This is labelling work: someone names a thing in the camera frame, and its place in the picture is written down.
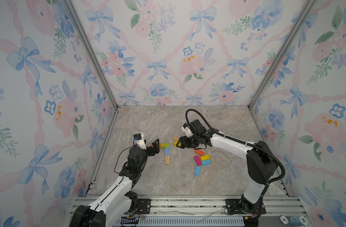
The green block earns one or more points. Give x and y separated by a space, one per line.
164 145

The blue block right lower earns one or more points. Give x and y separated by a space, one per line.
206 162

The white cable duct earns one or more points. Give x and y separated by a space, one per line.
181 221

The light blue block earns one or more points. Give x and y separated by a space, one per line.
167 151

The blue block bottom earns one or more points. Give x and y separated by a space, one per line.
197 171

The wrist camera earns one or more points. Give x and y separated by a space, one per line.
186 128
139 141

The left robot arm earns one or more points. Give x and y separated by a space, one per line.
119 199

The white blue object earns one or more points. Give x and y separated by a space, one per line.
294 220

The yellow block lower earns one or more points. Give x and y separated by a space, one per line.
205 157

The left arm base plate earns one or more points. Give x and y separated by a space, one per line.
139 206

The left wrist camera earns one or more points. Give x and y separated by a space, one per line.
139 141

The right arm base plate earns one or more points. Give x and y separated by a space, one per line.
235 207

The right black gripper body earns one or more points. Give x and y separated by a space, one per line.
194 140

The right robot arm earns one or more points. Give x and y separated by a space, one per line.
263 167

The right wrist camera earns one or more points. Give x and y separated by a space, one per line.
186 128

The magenta block lower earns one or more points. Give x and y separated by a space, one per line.
197 160

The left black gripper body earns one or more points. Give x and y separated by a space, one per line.
145 154

